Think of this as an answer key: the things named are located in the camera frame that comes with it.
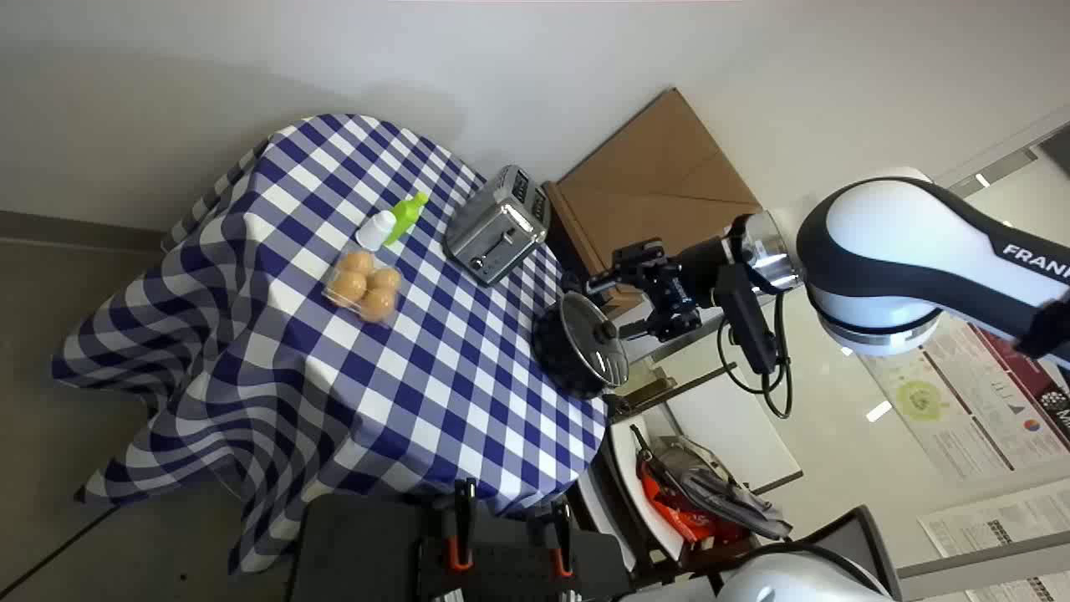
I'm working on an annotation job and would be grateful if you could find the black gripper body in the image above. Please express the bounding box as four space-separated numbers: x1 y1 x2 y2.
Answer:
669 231 748 311

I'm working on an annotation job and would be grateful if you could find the silver toaster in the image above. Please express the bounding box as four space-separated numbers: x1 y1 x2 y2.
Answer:
442 163 551 289

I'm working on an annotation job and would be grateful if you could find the large cardboard box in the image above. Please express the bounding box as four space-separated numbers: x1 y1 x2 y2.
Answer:
546 84 767 282

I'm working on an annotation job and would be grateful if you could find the glass pot lid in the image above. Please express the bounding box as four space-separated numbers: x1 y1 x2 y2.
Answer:
556 289 631 391

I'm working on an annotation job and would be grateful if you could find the black cooking pot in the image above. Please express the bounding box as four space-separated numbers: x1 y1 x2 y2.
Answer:
533 291 613 401

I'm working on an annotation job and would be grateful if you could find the white flat panel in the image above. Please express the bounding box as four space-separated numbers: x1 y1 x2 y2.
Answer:
666 377 810 495

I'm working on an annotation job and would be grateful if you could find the orange and grey object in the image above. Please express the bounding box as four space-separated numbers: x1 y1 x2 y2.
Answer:
628 429 796 548

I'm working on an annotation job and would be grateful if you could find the small green bottle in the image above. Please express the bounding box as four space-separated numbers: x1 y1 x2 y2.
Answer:
382 184 435 250

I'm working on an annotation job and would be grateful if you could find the white paper with green mark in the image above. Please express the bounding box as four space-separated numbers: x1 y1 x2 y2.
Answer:
857 321 1070 484

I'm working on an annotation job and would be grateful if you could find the small white bottle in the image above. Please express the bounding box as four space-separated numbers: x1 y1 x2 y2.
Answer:
351 212 401 254

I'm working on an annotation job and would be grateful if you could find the blue white checkered tablecloth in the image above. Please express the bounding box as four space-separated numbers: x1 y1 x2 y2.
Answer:
47 109 617 577

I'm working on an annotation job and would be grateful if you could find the red poster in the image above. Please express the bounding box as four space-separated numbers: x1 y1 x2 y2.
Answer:
972 321 1070 445

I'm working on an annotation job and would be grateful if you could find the white printed paper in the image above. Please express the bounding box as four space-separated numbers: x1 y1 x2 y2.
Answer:
915 479 1070 561

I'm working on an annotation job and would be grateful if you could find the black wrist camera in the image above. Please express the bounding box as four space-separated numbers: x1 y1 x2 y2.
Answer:
712 260 781 377

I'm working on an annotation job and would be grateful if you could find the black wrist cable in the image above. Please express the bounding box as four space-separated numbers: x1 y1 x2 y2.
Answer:
716 291 796 420

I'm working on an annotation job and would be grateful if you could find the black clamp with orange handle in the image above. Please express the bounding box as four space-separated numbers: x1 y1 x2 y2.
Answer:
546 498 583 581
442 479 482 577

